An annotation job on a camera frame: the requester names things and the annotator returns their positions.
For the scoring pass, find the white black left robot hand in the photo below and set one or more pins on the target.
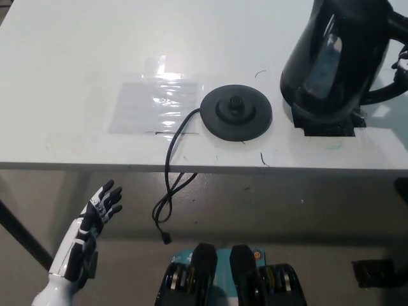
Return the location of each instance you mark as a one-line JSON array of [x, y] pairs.
[[71, 245]]

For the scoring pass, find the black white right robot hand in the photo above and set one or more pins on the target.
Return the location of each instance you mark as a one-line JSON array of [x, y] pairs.
[[402, 65]]

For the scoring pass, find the black electric kettle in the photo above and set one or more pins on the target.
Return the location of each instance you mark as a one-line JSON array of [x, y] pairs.
[[325, 57]]

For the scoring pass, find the round black kettle base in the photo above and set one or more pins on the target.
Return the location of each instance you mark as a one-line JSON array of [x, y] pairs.
[[258, 121]]

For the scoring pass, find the black table leg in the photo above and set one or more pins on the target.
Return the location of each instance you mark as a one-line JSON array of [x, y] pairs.
[[22, 229]]

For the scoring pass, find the black tape patch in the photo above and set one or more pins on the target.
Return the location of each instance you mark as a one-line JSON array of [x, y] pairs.
[[331, 129]]

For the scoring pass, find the clear plastic sheet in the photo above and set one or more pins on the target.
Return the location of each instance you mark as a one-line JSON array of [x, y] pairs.
[[143, 108]]

